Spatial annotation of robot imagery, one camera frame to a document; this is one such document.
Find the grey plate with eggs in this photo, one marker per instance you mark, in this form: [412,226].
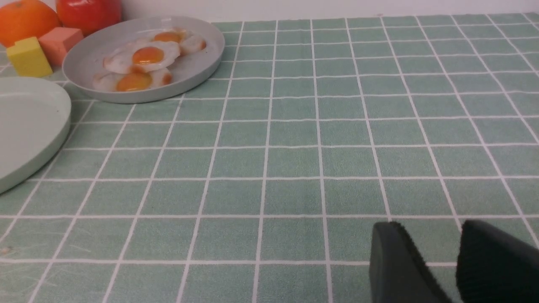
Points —
[85,59]

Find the yellow foam cube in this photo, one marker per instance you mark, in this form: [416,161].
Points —
[28,58]

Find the green checked tablecloth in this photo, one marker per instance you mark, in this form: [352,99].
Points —
[263,183]

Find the light green centre plate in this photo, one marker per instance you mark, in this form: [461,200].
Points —
[35,117]

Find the orange fruit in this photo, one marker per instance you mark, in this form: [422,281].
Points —
[22,19]

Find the fried egg front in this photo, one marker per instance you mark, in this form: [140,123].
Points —
[135,81]

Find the pink foam cube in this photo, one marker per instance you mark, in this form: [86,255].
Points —
[57,43]

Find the fried egg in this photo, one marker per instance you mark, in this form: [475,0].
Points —
[135,81]
[142,56]
[189,41]

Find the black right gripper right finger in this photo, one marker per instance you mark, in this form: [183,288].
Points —
[495,267]

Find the red apple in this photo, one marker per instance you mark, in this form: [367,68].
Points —
[89,16]

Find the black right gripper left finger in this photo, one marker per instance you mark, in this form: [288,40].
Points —
[397,270]

